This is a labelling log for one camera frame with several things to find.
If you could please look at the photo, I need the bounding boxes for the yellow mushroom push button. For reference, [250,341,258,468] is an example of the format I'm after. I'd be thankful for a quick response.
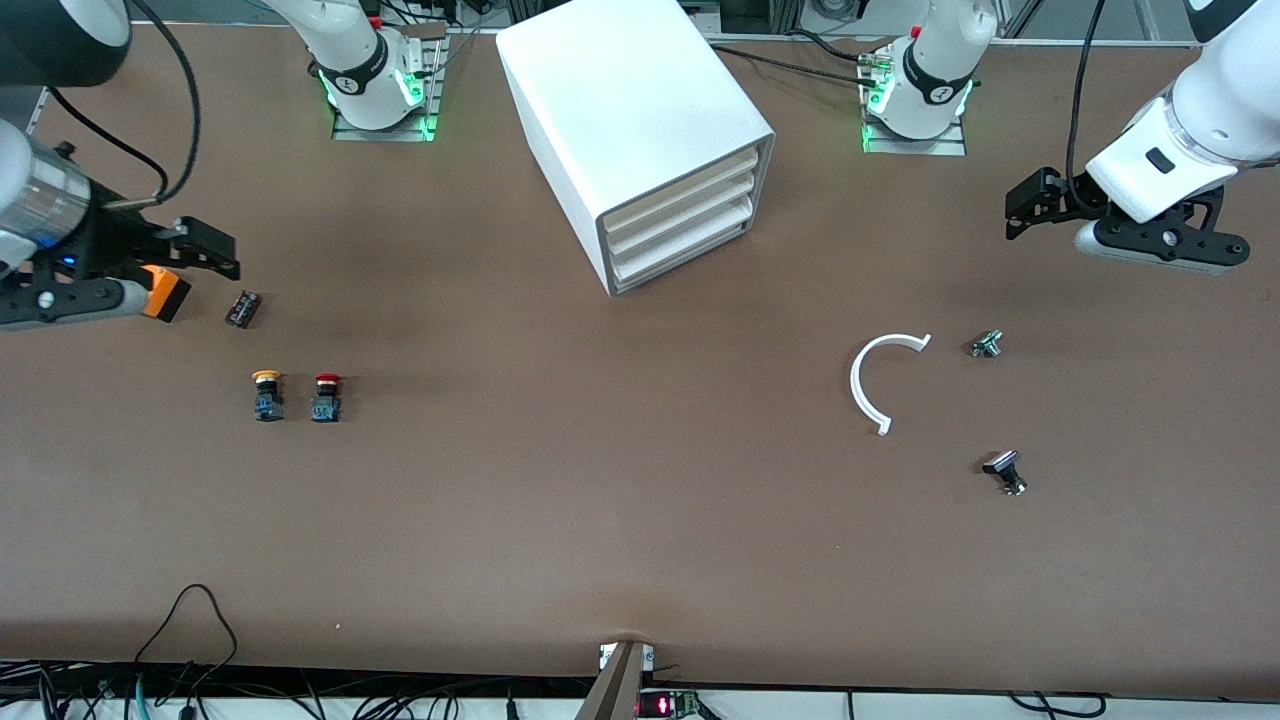
[251,369,287,423]

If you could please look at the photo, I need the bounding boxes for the orange box with hole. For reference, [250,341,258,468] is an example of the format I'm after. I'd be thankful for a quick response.
[140,265,192,324]

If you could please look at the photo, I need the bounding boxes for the white curved plastic arc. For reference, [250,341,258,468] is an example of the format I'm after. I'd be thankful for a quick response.
[850,333,933,437]

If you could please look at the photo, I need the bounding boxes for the circuit board with red display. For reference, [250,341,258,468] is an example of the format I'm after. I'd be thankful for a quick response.
[638,689,703,720]

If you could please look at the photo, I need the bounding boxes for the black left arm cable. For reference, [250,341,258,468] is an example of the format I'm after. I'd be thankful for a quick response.
[1065,0,1111,216]

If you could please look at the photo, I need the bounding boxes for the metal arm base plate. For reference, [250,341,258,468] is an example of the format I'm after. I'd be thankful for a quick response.
[862,60,969,157]
[332,25,448,143]

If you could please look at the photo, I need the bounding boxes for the black selector switch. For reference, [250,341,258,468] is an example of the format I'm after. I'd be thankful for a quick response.
[982,450,1028,497]

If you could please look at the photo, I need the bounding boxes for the black cable on table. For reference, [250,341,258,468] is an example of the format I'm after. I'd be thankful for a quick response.
[785,28,876,63]
[710,44,881,87]

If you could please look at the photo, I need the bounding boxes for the thin black looped cable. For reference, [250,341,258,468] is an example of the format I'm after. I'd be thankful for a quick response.
[135,585,239,691]

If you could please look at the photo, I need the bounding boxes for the brown camera post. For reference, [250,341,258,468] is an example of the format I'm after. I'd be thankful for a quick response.
[575,640,651,720]

